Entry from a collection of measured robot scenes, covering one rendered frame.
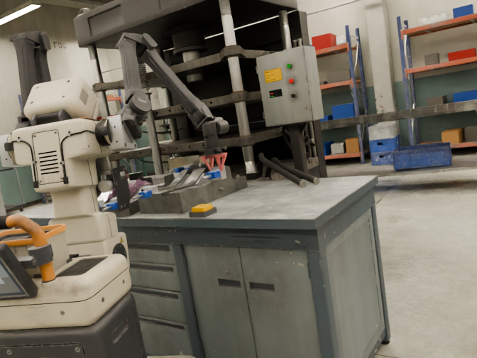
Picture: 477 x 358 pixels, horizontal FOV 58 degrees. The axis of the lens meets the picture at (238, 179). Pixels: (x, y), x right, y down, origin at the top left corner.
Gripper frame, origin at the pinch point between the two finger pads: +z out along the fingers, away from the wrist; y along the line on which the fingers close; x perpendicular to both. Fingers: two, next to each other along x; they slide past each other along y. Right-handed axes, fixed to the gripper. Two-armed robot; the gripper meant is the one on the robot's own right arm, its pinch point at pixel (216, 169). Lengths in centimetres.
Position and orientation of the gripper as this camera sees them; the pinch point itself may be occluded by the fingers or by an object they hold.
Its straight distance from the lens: 183.3
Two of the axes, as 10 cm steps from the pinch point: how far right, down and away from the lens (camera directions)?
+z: 1.6, 9.8, 1.4
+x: -5.5, 2.0, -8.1
